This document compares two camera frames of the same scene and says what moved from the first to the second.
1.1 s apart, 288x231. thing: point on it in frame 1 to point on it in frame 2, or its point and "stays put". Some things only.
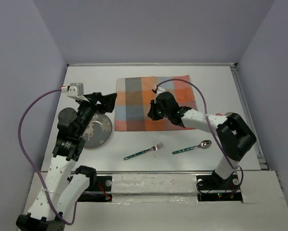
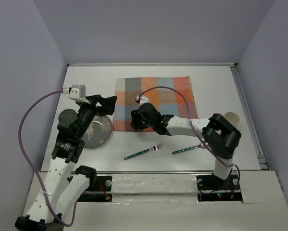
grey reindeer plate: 98,131 stays put
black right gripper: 153,110 to 136,119
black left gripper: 95,101 stays put
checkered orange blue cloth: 133,96 stays put
